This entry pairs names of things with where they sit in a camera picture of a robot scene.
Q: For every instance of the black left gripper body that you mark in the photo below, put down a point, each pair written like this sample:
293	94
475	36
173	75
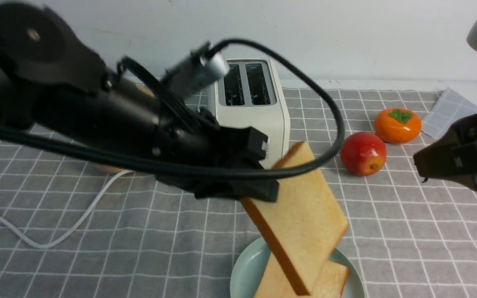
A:
178	144

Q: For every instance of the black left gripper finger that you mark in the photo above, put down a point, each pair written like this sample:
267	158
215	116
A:
263	187

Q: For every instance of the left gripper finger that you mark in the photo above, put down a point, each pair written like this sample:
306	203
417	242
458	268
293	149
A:
242	147

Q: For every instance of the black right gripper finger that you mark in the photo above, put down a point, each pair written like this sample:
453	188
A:
449	159

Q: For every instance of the toasted bread slice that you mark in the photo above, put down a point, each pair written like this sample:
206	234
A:
280	272
306	222

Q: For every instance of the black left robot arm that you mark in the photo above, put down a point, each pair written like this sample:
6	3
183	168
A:
58	95

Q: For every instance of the white two-slot toaster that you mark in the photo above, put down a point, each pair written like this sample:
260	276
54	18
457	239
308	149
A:
251	95

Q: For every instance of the orange persimmon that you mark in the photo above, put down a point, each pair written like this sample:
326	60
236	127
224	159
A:
397	126

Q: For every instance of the red apple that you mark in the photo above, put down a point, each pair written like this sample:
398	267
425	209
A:
363	153

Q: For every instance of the light green plate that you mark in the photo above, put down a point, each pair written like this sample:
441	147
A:
250	265

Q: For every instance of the pink peach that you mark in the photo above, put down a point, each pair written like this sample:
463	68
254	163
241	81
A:
109	169

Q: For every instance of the grey checked tablecloth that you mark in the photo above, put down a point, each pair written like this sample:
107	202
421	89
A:
144	239

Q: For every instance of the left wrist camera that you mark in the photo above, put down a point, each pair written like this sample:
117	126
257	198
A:
196	72

